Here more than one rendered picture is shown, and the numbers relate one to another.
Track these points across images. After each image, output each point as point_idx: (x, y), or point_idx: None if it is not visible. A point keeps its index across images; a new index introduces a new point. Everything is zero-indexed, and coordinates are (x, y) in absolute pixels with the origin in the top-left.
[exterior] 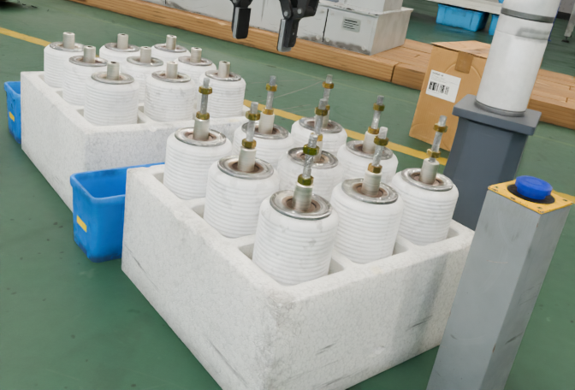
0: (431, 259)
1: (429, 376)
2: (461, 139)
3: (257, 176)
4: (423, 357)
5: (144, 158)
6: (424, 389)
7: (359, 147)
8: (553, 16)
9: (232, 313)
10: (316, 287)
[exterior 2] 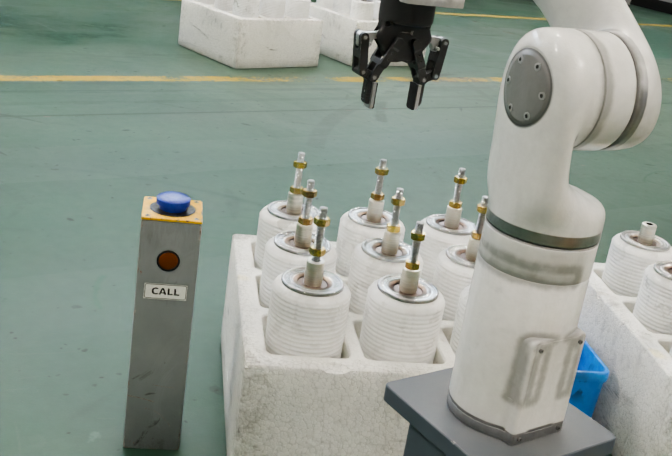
0: (239, 314)
1: (195, 438)
2: None
3: (349, 212)
4: (221, 451)
5: (586, 324)
6: (185, 425)
7: (419, 289)
8: (492, 211)
9: None
10: (241, 249)
